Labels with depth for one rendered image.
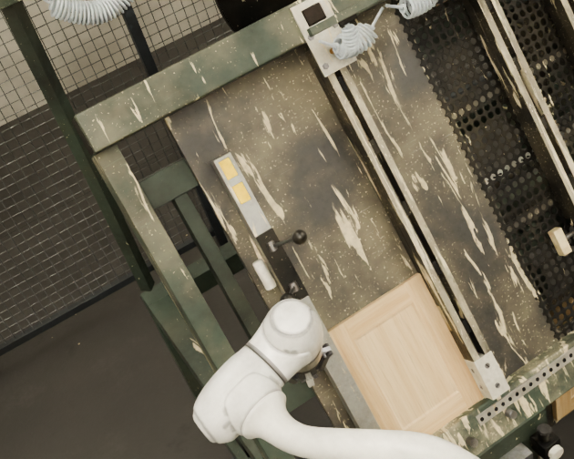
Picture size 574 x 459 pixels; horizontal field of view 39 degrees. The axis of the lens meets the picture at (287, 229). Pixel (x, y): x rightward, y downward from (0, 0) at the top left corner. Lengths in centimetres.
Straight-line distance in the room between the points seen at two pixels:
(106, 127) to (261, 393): 81
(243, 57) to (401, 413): 104
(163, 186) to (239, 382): 79
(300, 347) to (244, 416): 15
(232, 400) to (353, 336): 82
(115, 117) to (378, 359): 94
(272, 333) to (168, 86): 78
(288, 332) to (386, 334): 85
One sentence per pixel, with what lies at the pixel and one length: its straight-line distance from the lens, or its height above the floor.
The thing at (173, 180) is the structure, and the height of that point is 168.
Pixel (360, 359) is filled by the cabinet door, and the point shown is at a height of 115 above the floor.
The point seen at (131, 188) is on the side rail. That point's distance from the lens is 201.
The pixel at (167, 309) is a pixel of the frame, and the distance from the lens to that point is 313.
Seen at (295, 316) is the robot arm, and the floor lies 182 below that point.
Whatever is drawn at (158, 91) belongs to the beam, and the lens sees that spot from 199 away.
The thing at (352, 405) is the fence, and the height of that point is 108.
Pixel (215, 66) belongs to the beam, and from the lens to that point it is 203.
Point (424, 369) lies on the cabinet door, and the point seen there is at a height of 103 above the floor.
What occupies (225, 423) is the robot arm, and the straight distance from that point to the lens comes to 146.
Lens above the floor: 282
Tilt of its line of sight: 39 degrees down
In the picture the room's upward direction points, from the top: 19 degrees counter-clockwise
